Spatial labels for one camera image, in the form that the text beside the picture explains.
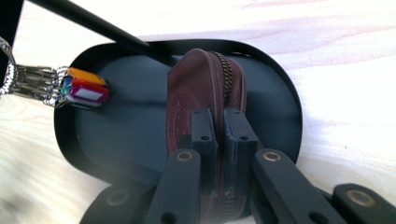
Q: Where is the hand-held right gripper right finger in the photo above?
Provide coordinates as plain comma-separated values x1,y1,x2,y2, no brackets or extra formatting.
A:
223,107,263,198

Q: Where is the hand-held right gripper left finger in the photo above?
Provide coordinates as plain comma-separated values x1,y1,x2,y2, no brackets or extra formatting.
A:
180,107,219,198

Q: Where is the brown zip pouch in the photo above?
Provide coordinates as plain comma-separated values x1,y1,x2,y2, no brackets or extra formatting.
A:
165,48,249,224

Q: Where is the black oval tray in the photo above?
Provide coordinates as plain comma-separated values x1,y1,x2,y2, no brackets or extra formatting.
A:
0,0,304,219

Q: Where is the bunch of keys with coloured tags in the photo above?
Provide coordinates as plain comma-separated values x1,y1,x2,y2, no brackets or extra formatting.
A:
0,35,112,110

